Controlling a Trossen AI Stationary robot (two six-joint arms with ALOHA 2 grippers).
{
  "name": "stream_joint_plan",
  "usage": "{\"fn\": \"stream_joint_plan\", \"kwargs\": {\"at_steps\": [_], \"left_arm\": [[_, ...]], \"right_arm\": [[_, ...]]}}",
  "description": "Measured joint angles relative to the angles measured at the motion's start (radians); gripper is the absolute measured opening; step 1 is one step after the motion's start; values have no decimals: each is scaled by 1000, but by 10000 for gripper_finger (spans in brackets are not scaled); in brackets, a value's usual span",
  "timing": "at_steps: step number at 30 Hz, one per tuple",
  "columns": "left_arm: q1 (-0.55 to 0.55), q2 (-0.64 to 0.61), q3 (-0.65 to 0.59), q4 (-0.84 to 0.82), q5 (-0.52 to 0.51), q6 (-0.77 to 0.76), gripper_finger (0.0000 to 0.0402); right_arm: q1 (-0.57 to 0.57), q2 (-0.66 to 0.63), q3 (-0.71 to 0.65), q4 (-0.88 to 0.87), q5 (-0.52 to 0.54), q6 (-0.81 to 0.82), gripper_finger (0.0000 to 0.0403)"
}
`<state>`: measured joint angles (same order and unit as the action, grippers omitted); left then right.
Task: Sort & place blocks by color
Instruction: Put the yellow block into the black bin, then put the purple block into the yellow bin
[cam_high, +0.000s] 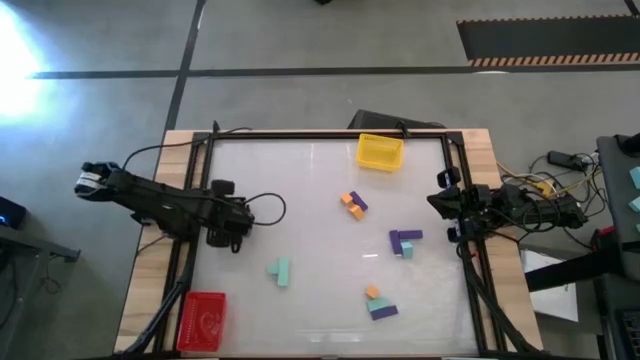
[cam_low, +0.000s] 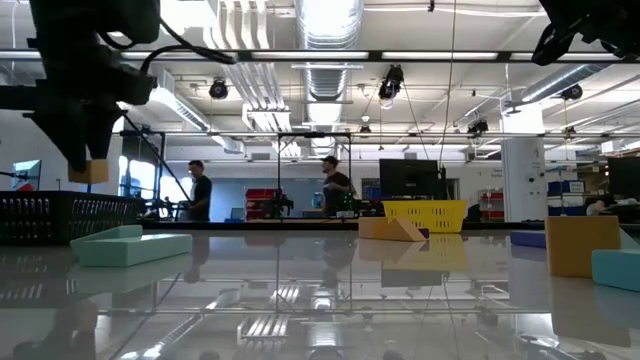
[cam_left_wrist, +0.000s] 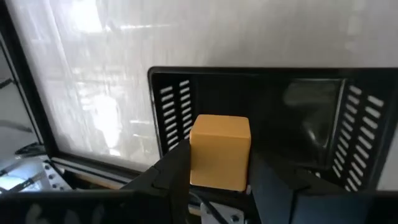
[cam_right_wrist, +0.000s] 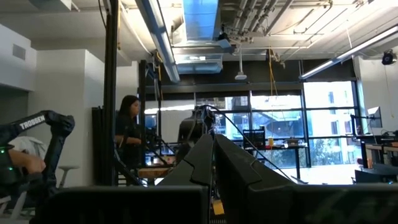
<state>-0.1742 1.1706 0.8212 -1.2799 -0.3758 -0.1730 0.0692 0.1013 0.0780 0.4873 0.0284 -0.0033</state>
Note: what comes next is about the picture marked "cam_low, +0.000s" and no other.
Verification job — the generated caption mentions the purple foam block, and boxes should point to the purple foam block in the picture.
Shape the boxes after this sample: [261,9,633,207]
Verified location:
[509,230,547,250]

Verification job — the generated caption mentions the teal foam block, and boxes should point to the teal foam block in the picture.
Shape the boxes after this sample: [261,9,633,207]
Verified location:
[591,248,640,293]

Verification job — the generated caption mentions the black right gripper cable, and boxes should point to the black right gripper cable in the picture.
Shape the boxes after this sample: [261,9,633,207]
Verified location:
[530,22,584,67]

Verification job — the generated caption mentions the thin green foam block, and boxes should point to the thin green foam block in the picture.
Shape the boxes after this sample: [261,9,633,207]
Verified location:
[69,224,144,249]

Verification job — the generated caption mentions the orange foam cube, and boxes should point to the orange foam cube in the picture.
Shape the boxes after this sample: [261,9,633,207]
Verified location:
[358,216,391,240]

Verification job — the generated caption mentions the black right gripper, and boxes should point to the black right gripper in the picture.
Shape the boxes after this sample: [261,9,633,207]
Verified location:
[538,0,640,59]

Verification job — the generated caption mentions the large orange foam block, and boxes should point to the large orange foam block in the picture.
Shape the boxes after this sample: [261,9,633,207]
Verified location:
[544,215,622,279]

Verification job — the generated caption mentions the silver ceiling duct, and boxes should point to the silver ceiling duct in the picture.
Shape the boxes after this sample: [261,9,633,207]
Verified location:
[294,0,365,157]

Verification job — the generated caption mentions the black overhead frame beam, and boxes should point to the black overhead frame beam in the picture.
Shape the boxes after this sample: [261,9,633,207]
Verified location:
[0,48,640,65]

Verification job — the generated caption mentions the yellow plastic basket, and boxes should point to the yellow plastic basket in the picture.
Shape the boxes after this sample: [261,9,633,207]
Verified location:
[382,199,469,234]

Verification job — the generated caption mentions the person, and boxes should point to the person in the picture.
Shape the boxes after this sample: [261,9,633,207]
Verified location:
[584,194,621,217]
[319,155,357,219]
[185,159,214,223]

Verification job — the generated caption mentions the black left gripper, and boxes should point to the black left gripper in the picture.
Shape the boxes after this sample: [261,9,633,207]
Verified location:
[0,45,157,174]

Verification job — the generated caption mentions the black table frame rail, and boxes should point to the black table frame rail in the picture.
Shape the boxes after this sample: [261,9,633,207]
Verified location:
[139,221,640,232]

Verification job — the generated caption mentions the black plastic basket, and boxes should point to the black plastic basket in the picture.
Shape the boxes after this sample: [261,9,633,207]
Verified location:
[0,190,146,246]

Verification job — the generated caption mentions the black diagonal frame strut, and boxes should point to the black diagonal frame strut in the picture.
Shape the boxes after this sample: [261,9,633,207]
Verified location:
[122,113,192,202]

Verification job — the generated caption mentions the orange foam wedge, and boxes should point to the orange foam wedge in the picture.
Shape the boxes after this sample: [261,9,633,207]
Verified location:
[372,216,429,243]

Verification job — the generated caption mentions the red storage bins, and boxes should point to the red storage bins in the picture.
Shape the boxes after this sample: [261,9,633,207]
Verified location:
[244,188,282,221]
[479,189,505,221]

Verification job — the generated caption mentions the blue storage bins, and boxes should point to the blue storage bins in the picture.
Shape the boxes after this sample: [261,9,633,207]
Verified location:
[547,179,587,217]

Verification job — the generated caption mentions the black monitor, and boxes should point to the black monitor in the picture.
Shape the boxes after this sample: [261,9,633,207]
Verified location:
[378,158,448,201]
[607,155,640,201]

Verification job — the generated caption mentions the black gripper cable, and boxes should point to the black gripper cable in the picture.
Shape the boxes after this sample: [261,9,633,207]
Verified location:
[530,22,584,67]
[97,18,237,74]

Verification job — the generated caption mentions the small tan wooden block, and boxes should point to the small tan wooden block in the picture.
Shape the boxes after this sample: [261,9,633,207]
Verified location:
[68,159,110,185]

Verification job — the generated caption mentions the white round pillar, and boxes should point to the white round pillar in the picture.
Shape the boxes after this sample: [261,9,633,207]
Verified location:
[501,102,547,223]

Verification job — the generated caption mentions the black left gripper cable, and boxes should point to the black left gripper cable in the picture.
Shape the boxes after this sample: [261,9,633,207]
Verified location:
[97,18,237,74]

